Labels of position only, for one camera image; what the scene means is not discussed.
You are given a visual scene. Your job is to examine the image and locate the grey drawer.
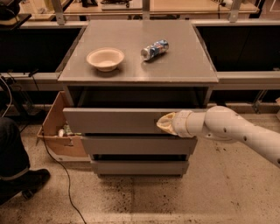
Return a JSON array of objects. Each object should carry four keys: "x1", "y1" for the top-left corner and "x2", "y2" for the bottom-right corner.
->
[
  {"x1": 62, "y1": 87, "x2": 210, "y2": 135},
  {"x1": 91, "y1": 160, "x2": 189, "y2": 175},
  {"x1": 81, "y1": 136, "x2": 197, "y2": 155}
]

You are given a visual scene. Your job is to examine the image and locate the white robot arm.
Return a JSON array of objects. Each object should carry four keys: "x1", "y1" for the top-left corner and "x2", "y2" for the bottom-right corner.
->
[{"x1": 157, "y1": 106, "x2": 280, "y2": 167}]

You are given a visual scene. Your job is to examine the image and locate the grey top drawer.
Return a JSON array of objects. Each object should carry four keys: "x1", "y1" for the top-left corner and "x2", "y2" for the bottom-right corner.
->
[{"x1": 62, "y1": 87, "x2": 210, "y2": 135}]

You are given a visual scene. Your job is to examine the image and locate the blue silver soda can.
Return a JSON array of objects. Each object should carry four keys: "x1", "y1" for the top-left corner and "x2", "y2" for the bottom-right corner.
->
[{"x1": 141, "y1": 39, "x2": 169, "y2": 61}]

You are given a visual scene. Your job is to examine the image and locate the white paper bowl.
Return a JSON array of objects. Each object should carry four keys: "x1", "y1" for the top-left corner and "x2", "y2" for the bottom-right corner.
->
[{"x1": 87, "y1": 47, "x2": 124, "y2": 72}]

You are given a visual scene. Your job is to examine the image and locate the cardboard box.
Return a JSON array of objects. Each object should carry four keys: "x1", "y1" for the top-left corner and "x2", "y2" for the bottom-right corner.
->
[{"x1": 38, "y1": 91, "x2": 88, "y2": 161}]

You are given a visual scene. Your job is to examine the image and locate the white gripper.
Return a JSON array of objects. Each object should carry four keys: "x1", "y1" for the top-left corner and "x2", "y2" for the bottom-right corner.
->
[{"x1": 157, "y1": 110, "x2": 193, "y2": 138}]

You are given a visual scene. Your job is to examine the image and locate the black shoe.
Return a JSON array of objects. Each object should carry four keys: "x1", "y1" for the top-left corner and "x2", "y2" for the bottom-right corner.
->
[{"x1": 0, "y1": 169, "x2": 50, "y2": 205}]

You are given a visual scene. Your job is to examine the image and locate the person leg dark trousers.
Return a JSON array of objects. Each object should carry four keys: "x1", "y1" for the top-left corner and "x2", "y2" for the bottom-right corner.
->
[{"x1": 0, "y1": 117, "x2": 30, "y2": 181}]

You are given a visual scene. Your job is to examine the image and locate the white items in box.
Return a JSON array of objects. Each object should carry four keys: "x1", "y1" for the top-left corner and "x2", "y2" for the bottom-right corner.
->
[{"x1": 58, "y1": 125, "x2": 81, "y2": 137}]

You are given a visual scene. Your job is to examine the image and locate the grey bottom drawer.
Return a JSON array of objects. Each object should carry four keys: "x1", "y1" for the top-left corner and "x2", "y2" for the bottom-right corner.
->
[{"x1": 91, "y1": 160, "x2": 189, "y2": 175}]

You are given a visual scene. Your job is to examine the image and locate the black floor cable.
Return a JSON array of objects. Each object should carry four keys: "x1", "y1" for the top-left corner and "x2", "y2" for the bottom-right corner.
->
[{"x1": 29, "y1": 69, "x2": 88, "y2": 224}]

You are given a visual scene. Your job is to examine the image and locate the grey middle drawer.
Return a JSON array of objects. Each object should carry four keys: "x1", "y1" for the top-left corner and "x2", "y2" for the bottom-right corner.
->
[{"x1": 81, "y1": 136, "x2": 197, "y2": 155}]

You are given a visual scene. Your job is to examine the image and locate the grey drawer cabinet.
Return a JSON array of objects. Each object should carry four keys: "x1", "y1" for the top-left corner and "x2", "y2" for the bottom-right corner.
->
[{"x1": 57, "y1": 18, "x2": 220, "y2": 178}]

